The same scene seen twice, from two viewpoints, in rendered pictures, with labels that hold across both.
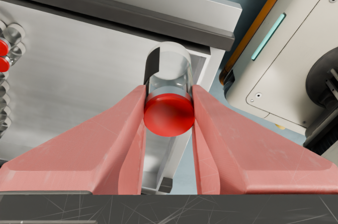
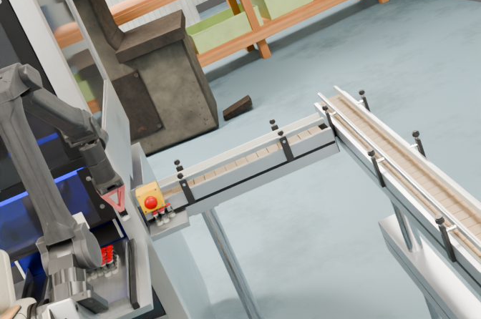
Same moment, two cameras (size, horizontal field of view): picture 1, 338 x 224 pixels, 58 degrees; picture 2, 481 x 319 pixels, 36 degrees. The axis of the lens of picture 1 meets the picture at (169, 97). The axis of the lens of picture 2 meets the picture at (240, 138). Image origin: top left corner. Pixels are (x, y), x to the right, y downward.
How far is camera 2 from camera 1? 199 cm
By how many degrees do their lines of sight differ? 81
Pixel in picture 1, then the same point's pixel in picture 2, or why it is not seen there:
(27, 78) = (94, 283)
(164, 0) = (144, 289)
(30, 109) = not seen: hidden behind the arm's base
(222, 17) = (144, 302)
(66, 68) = (104, 287)
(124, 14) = (134, 279)
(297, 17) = not seen: outside the picture
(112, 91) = not seen: hidden behind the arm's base
